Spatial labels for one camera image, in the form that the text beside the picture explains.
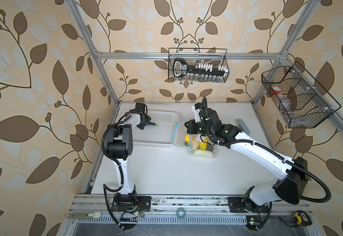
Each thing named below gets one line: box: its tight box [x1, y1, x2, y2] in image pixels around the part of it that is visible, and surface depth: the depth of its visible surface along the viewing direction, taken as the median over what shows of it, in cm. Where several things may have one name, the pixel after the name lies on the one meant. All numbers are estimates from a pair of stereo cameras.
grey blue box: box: [234, 118, 251, 136], surface depth 104 cm
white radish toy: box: [193, 148, 213, 159], surface depth 90 cm
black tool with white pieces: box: [172, 58, 229, 78], surface depth 84 cm
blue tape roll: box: [175, 207, 187, 220], surface depth 74 cm
